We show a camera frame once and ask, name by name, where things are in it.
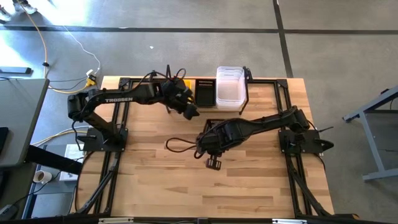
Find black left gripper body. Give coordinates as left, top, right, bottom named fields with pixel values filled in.
left=160, top=78, right=195, bottom=113

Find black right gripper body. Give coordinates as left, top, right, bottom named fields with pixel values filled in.
left=196, top=119, right=249, bottom=156

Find yellow white power plug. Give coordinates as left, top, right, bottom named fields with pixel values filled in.
left=85, top=68, right=98, bottom=88

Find white box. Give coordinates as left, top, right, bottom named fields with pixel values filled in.
left=58, top=143, right=85, bottom=182

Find black desk beam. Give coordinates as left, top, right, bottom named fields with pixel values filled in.
left=24, top=144, right=83, bottom=175

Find white cup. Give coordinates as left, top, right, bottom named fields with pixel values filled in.
left=32, top=170, right=53, bottom=185

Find grey desk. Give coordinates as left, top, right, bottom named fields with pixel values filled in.
left=0, top=77, right=50, bottom=169

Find black flat bar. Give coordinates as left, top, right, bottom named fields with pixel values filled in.
left=0, top=66, right=33, bottom=75

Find black desk device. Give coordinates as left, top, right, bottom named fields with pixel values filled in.
left=0, top=126, right=10, bottom=156

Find dark grey device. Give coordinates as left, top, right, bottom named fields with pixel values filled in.
left=0, top=203, right=19, bottom=222

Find black frame wooden shelf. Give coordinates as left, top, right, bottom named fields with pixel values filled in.
left=164, top=64, right=254, bottom=115

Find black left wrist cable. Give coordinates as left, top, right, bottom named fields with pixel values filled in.
left=141, top=67, right=187, bottom=86

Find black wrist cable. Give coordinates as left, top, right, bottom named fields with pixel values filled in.
left=165, top=136, right=206, bottom=160
left=141, top=67, right=187, bottom=86

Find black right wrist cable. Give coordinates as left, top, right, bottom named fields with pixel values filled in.
left=165, top=136, right=206, bottom=160

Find black aluminium table frame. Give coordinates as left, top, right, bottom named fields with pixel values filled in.
left=70, top=76, right=358, bottom=224

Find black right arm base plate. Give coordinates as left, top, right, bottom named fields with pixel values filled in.
left=278, top=126, right=335, bottom=156

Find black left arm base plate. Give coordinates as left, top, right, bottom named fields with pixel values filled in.
left=76, top=127, right=129, bottom=153

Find white floor cable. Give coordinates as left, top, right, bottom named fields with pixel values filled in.
left=62, top=26, right=102, bottom=75

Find silver metal bracket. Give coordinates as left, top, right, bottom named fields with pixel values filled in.
left=272, top=218, right=308, bottom=224
left=98, top=217, right=135, bottom=224

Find cream floor cable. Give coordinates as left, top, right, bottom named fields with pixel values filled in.
left=30, top=126, right=88, bottom=147

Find yellow floor cable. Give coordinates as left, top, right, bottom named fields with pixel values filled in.
left=14, top=0, right=94, bottom=94

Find grey metal table frame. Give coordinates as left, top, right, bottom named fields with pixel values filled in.
left=341, top=84, right=398, bottom=184

